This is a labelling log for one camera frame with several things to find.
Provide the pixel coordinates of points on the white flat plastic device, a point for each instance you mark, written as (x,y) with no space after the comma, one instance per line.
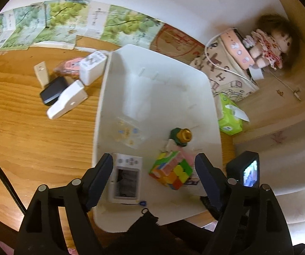
(67,101)

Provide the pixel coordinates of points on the patterned paper bag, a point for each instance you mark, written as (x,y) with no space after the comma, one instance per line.
(229,81)

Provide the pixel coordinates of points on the green bottle with gold cap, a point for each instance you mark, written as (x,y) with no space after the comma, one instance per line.
(181,136)

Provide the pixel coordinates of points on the pink foam block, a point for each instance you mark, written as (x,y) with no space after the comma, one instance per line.
(187,158)

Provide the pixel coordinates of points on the pink correction tape dispenser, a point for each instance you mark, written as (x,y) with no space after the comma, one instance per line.
(68,67)

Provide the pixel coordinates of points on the small cream block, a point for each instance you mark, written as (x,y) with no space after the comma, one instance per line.
(42,73)

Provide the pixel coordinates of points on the rag doll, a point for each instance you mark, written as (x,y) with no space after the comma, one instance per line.
(270,45)

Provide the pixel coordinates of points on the white plastic storage bin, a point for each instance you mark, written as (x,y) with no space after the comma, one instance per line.
(163,95)

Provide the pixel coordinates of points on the pink power strip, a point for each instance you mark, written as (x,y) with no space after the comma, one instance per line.
(237,47)

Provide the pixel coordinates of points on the clear plastic dotted case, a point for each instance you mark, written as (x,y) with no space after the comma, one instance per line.
(129,132)

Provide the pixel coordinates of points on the green tissue pack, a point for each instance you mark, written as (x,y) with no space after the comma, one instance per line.
(230,118)

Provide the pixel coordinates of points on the grape-printed cardboard sheet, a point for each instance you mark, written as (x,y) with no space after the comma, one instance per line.
(62,21)

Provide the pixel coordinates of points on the brown red-printed cardboard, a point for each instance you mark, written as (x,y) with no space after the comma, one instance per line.
(176,43)

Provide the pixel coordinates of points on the white handheld screen device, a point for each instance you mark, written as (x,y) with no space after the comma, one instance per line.
(125,180)

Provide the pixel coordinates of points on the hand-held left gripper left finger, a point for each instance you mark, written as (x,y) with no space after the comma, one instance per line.
(102,180)

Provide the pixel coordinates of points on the colourful puzzle cube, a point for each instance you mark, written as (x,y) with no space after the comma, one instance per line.
(169,174)

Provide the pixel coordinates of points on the small black box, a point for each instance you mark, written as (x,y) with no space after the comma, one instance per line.
(54,91)

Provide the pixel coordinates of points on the white wall charger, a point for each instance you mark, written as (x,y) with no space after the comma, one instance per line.
(92,67)

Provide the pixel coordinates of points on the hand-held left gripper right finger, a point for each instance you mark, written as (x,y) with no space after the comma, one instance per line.
(208,180)

